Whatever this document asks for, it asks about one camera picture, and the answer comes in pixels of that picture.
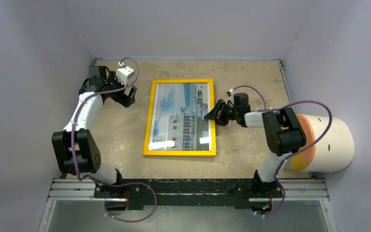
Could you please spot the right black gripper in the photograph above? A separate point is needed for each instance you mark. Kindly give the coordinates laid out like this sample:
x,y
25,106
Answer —
x,y
220,120

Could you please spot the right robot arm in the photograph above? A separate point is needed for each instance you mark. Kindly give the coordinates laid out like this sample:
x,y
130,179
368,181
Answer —
x,y
283,132

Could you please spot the aluminium rail frame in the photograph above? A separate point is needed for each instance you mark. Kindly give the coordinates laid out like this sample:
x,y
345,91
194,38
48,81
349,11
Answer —
x,y
119,133

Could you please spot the white cylinder container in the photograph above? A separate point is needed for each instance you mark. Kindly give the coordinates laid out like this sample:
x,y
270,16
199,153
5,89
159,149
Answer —
x,y
332,153

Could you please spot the building photo print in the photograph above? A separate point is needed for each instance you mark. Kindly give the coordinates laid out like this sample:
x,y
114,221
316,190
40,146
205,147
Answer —
x,y
179,118

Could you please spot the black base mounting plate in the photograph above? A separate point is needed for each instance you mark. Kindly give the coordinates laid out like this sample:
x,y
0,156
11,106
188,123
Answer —
x,y
242,193

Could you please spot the yellow picture frame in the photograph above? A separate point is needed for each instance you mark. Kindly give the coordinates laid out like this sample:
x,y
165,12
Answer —
x,y
179,153

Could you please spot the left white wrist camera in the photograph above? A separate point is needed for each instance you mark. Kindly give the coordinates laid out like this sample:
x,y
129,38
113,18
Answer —
x,y
124,73

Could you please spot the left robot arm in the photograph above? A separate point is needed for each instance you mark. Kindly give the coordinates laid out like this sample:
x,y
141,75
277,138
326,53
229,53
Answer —
x,y
74,147

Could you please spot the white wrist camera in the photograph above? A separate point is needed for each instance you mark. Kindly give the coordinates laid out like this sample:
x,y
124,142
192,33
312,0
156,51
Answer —
x,y
124,73
230,95

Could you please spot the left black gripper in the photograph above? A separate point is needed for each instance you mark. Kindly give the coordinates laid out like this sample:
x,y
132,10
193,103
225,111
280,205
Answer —
x,y
124,99

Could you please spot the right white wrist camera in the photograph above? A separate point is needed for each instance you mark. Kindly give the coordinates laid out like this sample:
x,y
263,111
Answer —
x,y
230,95

